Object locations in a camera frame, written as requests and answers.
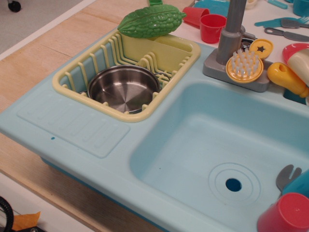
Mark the stainless steel pot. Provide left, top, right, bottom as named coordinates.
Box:
left=87, top=65, right=161, bottom=114

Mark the green toy bitter squash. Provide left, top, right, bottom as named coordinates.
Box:
left=117, top=4, right=186, bottom=38

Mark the yellow plastic dish rack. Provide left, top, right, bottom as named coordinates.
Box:
left=52, top=29, right=201, bottom=122

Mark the light blue toy sink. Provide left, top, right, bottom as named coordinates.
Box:
left=0, top=44, right=309, bottom=232

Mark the yellow round scrub brush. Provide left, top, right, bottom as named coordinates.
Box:
left=225, top=49, right=264, bottom=84

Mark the red toy cup upright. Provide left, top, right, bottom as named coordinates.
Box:
left=200, top=14, right=226, bottom=44

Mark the red toy cup lying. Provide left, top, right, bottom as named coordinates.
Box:
left=183, top=7, right=210, bottom=28

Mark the grey toy faucet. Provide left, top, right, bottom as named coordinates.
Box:
left=203, top=0, right=271, bottom=92

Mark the teal toy plate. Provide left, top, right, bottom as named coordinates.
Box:
left=193, top=0, right=229, bottom=17

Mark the yellow star lid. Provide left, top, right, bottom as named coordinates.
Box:
left=249, top=39, right=274, bottom=60

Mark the grey toy fork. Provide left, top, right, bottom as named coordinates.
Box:
left=276, top=164, right=302, bottom=195

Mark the pink toy plate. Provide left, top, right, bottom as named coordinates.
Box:
left=282, top=43, right=309, bottom=63

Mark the teal toy utensil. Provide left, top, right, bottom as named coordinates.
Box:
left=254, top=17, right=297, bottom=28

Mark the cream toy container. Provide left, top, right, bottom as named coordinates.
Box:
left=287, top=48, right=309, bottom=86

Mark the grey toy knife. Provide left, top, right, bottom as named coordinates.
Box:
left=264, top=28, right=309, bottom=42

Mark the grey toy spatula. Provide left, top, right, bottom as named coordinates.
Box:
left=281, top=18, right=309, bottom=29

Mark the red cup bottom right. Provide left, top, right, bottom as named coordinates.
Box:
left=257, top=193, right=309, bottom=232

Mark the orange tape piece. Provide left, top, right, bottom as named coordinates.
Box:
left=12, top=211, right=41, bottom=231

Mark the black caster wheel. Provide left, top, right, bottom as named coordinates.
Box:
left=8, top=0, right=21, bottom=13

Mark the teal toy cup top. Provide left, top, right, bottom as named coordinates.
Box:
left=293, top=0, right=309, bottom=16

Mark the black cable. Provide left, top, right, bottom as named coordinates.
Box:
left=0, top=196, right=14, bottom=232

